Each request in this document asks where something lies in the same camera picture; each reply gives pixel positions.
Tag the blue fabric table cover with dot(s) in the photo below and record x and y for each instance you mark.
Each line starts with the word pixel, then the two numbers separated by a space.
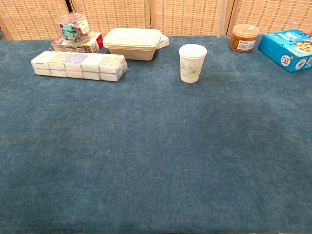
pixel 146 146

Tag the white paper cup with lid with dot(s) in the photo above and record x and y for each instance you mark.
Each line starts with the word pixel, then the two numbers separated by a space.
pixel 192 63

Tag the small white box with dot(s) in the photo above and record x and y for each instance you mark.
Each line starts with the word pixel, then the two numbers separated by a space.
pixel 164 41

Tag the beige lidded food container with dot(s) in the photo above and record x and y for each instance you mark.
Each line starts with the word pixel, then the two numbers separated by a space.
pixel 132 42

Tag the wrapped pack of tissue packets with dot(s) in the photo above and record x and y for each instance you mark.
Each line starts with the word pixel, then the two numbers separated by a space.
pixel 78 65

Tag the red and white carton box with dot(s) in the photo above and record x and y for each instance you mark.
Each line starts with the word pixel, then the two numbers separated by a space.
pixel 92 45

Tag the bamboo folding screen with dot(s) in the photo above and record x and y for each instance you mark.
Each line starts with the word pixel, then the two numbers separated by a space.
pixel 187 17

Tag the clear jar of rubber bands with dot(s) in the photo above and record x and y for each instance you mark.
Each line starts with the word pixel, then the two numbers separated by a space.
pixel 244 37

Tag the clear jar of binder clips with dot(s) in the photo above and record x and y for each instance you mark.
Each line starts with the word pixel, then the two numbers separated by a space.
pixel 73 28

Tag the blue cookie box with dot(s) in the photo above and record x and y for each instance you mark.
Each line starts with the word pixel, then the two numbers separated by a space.
pixel 288 50

